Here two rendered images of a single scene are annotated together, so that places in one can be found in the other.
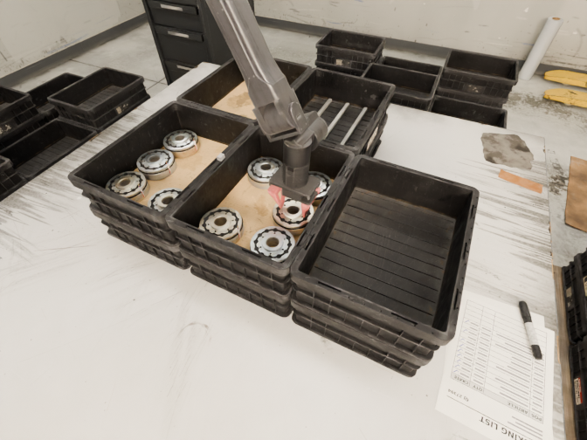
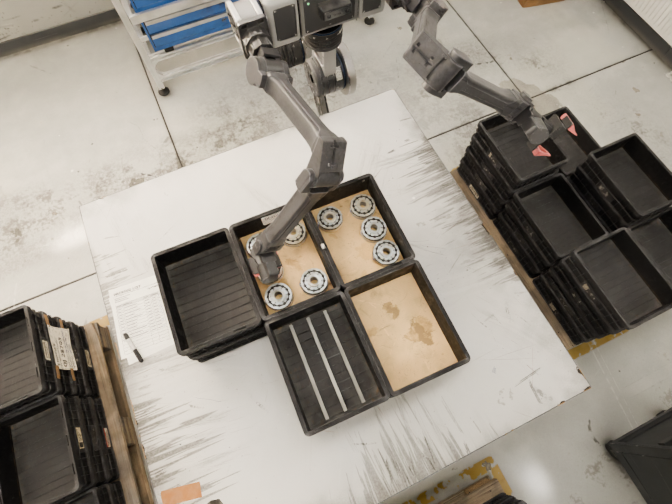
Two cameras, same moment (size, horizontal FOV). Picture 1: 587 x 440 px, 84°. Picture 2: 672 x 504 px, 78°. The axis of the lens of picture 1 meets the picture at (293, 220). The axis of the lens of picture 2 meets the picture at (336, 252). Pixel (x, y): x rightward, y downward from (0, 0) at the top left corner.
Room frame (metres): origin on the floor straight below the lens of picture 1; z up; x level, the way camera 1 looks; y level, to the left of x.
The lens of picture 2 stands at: (1.07, -0.23, 2.35)
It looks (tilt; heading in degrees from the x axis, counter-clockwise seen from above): 68 degrees down; 131
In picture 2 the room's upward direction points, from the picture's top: straight up
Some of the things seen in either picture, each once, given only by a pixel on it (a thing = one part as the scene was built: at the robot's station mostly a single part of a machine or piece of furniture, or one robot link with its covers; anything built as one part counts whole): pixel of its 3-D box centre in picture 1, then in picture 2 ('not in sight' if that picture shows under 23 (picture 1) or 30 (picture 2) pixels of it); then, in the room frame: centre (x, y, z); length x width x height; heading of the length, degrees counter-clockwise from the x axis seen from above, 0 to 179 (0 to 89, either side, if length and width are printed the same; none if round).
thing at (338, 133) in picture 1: (330, 120); (325, 361); (0.92, -0.12, 0.87); 0.40 x 0.30 x 0.11; 154
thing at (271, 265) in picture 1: (268, 186); (283, 257); (0.56, 0.06, 0.92); 0.40 x 0.30 x 0.02; 154
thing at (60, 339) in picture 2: not in sight; (62, 347); (-0.09, -0.83, 0.41); 0.31 x 0.02 x 0.16; 155
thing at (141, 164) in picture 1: (155, 161); (374, 228); (0.73, 0.39, 0.86); 0.10 x 0.10 x 0.01
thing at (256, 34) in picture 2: not in sight; (258, 44); (0.24, 0.39, 1.45); 0.09 x 0.08 x 0.12; 65
